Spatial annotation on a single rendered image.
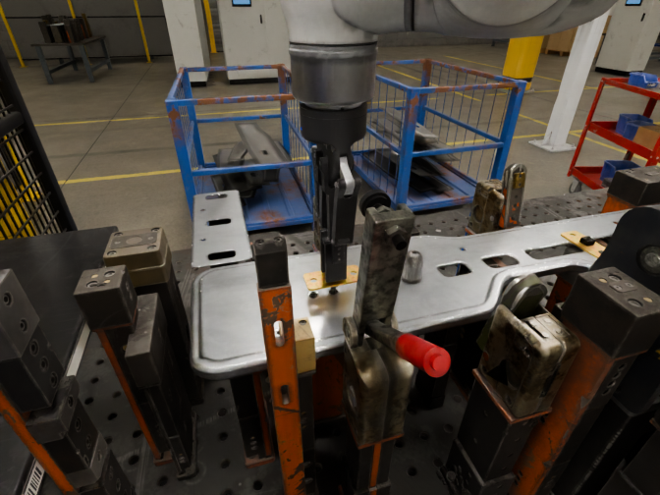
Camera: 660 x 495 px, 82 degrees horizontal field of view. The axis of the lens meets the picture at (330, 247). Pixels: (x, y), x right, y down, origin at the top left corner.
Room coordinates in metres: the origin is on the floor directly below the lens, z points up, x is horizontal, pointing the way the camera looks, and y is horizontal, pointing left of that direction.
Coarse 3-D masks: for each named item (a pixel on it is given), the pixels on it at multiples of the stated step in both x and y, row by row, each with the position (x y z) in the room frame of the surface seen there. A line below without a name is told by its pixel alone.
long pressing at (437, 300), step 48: (432, 240) 0.58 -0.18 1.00; (480, 240) 0.58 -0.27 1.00; (528, 240) 0.58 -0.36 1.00; (192, 288) 0.45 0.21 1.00; (240, 288) 0.44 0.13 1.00; (336, 288) 0.44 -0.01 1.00; (432, 288) 0.44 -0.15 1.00; (480, 288) 0.44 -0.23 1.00; (192, 336) 0.35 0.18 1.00; (240, 336) 0.35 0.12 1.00; (336, 336) 0.34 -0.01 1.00
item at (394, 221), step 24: (384, 192) 0.31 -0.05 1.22; (384, 216) 0.27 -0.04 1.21; (408, 216) 0.27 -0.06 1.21; (384, 240) 0.27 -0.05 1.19; (408, 240) 0.28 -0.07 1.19; (360, 264) 0.29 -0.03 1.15; (384, 264) 0.28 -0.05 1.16; (360, 288) 0.29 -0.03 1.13; (384, 288) 0.28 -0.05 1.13; (360, 312) 0.28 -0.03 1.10; (384, 312) 0.29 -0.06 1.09; (360, 336) 0.29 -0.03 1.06
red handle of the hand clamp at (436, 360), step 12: (372, 324) 0.29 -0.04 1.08; (384, 324) 0.28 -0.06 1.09; (372, 336) 0.28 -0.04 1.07; (384, 336) 0.25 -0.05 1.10; (396, 336) 0.24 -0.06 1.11; (408, 336) 0.22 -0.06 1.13; (396, 348) 0.22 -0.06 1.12; (408, 348) 0.21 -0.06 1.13; (420, 348) 0.20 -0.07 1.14; (432, 348) 0.19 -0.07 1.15; (408, 360) 0.20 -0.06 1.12; (420, 360) 0.19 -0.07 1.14; (432, 360) 0.18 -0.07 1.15; (444, 360) 0.18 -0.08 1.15; (432, 372) 0.18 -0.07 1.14; (444, 372) 0.18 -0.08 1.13
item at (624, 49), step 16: (624, 0) 9.57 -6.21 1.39; (640, 0) 9.19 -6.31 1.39; (656, 0) 8.97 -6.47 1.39; (624, 16) 9.44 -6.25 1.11; (640, 16) 9.09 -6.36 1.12; (656, 16) 9.02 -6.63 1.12; (608, 32) 9.67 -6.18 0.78; (624, 32) 9.31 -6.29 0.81; (640, 32) 8.97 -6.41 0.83; (656, 32) 9.08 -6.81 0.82; (608, 48) 9.54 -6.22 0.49; (624, 48) 9.19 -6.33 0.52; (640, 48) 9.00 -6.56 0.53; (608, 64) 9.41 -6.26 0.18; (624, 64) 9.06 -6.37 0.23; (640, 64) 9.05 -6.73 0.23
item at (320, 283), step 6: (348, 270) 0.45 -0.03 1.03; (354, 270) 0.45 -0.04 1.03; (306, 276) 0.44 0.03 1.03; (312, 276) 0.44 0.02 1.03; (318, 276) 0.44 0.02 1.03; (324, 276) 0.44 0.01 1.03; (348, 276) 0.44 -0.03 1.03; (354, 276) 0.44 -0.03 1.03; (306, 282) 0.42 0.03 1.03; (312, 282) 0.42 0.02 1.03; (318, 282) 0.42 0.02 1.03; (324, 282) 0.42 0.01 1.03; (330, 282) 0.42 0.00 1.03; (336, 282) 0.42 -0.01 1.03; (342, 282) 0.42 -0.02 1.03; (348, 282) 0.42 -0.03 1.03; (354, 282) 0.43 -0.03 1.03; (312, 288) 0.41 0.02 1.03; (318, 288) 0.41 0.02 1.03; (324, 288) 0.41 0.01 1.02
